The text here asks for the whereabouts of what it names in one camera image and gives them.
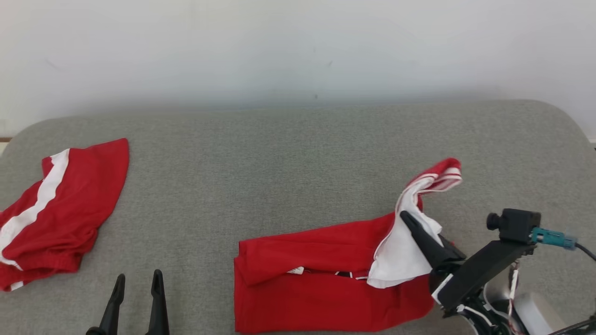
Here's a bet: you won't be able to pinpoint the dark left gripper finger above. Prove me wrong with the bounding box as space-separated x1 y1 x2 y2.
145 269 170 335
86 274 126 335

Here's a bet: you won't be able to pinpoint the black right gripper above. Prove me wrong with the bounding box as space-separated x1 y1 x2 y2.
400 211 536 317

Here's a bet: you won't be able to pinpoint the red shorts with white stripe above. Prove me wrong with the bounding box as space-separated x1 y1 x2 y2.
0 138 130 293

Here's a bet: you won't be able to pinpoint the red jersey with white sleeves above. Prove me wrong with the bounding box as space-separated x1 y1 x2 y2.
233 158 463 335

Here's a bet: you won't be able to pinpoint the white red wire bundle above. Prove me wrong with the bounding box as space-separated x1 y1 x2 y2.
507 261 521 326

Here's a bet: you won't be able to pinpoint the teal right camera connector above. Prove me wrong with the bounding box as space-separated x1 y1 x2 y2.
530 227 578 251

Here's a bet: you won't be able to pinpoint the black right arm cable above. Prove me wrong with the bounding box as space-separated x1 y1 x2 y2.
575 242 596 262

